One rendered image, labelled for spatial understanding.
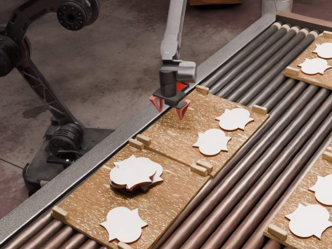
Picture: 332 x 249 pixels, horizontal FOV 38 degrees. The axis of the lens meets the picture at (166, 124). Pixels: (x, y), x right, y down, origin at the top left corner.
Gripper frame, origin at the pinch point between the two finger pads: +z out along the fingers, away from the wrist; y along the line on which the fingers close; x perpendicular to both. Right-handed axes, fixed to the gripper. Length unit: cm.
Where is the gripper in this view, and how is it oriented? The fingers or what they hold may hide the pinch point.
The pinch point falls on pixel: (170, 113)
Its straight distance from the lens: 177.8
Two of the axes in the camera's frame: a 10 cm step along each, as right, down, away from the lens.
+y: -8.0, -3.2, 5.1
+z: 0.7, 7.9, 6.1
